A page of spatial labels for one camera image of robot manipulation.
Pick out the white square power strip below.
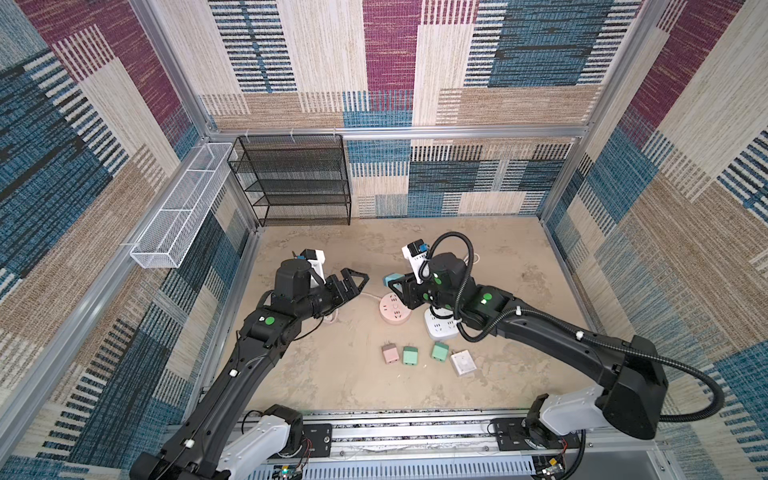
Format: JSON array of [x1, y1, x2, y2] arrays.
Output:
[[424, 306, 459, 341]]

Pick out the pink usb charger plug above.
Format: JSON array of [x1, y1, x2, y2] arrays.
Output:
[[381, 343, 400, 364]]

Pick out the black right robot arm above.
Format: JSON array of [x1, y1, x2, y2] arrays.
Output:
[[388, 253, 668, 445]]

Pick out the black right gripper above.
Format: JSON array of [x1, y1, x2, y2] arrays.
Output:
[[388, 270, 460, 313]]

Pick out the white usb charger plug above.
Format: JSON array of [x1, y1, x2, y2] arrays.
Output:
[[450, 350, 477, 377]]

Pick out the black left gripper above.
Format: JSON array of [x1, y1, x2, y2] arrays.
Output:
[[295, 268, 367, 323]]

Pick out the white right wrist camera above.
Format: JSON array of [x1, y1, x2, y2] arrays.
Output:
[[402, 239, 429, 284]]

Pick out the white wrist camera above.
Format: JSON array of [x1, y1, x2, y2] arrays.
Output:
[[298, 249, 325, 287], [402, 239, 429, 284]]

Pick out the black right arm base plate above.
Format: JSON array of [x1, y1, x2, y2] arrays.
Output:
[[487, 417, 582, 451]]

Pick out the black wire shelf rack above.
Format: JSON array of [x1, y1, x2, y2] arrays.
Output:
[[229, 134, 352, 228]]

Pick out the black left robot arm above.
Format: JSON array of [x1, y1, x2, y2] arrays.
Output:
[[129, 258, 369, 479]]

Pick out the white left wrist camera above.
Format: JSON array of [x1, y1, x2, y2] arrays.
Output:
[[298, 249, 325, 287]]

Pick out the green usb charger plug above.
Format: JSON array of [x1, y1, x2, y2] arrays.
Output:
[[402, 346, 419, 366]]

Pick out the white mesh wall basket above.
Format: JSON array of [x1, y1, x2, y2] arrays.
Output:
[[130, 143, 233, 269]]

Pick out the pink round power strip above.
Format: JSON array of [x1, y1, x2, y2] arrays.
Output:
[[379, 293, 412, 326]]

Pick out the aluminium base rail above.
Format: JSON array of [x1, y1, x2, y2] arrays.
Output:
[[218, 409, 680, 479]]

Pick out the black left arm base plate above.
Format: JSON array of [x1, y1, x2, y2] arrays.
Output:
[[269, 423, 333, 461]]

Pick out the teal usb charger plug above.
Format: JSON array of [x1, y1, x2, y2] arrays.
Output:
[[383, 273, 404, 287]]

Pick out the black corrugated cable conduit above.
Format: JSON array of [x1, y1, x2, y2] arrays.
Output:
[[419, 231, 726, 480]]

